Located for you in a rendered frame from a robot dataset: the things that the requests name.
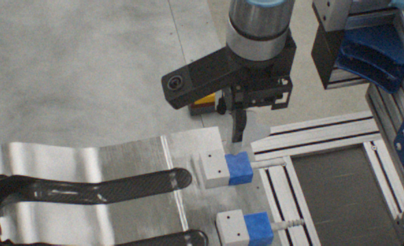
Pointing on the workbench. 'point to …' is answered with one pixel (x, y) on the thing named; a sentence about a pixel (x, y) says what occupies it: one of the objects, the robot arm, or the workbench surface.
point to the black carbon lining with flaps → (191, 238)
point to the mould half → (191, 145)
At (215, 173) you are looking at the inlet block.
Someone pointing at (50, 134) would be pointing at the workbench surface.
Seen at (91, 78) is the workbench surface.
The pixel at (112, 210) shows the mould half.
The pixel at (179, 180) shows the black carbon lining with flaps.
